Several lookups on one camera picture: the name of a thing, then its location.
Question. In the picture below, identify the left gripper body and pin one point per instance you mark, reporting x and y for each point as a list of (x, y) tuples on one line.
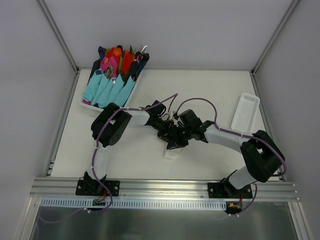
[(165, 132)]

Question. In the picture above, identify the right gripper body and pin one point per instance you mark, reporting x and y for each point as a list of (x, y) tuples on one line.
[(182, 136)]

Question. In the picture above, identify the white paper napkin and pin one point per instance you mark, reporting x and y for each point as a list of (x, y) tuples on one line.
[(172, 154)]

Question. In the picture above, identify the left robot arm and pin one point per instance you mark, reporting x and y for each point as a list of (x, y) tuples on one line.
[(107, 129)]

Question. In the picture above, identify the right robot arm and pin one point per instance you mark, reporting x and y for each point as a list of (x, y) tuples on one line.
[(262, 158)]

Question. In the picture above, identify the dark navy rolled napkin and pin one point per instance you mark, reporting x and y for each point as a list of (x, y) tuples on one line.
[(142, 63)]

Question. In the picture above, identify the light blue rolled napkin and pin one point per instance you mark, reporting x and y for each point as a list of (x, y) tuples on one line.
[(101, 91)]

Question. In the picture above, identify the pink rolled napkin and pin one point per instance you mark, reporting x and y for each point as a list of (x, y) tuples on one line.
[(109, 62)]

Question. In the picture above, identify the small white perforated basket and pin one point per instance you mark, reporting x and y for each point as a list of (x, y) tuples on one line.
[(245, 113)]

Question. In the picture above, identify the white tray of rolled napkins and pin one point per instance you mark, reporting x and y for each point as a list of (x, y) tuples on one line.
[(132, 70)]

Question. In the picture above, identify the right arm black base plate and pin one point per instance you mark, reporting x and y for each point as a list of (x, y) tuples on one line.
[(224, 190)]

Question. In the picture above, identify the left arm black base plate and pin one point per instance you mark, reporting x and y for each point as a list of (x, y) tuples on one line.
[(83, 188)]

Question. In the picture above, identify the aluminium mounting rail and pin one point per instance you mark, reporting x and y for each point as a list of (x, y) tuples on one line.
[(161, 189)]

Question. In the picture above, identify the white slotted cable duct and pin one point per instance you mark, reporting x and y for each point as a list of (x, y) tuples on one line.
[(134, 204)]

